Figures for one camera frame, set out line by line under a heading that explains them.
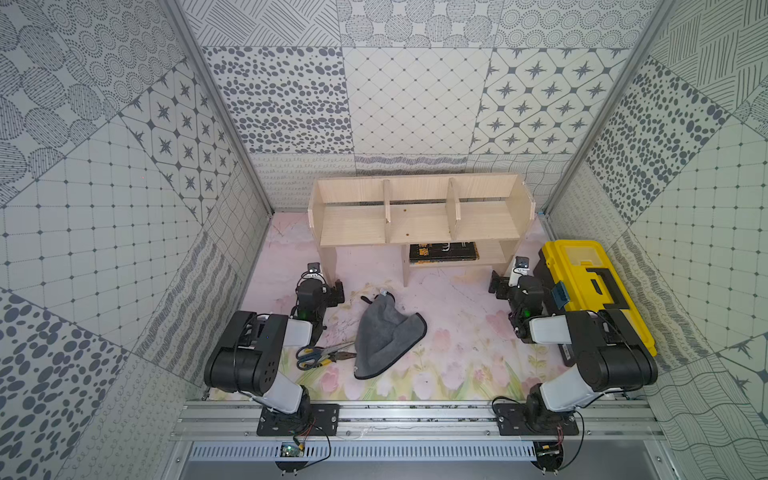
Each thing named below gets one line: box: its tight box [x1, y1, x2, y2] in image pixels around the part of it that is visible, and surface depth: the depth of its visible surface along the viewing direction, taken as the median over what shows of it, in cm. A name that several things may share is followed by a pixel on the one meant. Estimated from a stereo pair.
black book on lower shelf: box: [409, 242, 480, 263], surface depth 92 cm
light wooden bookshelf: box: [308, 173, 536, 287], surface depth 85 cm
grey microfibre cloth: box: [354, 291, 427, 380], surface depth 88 cm
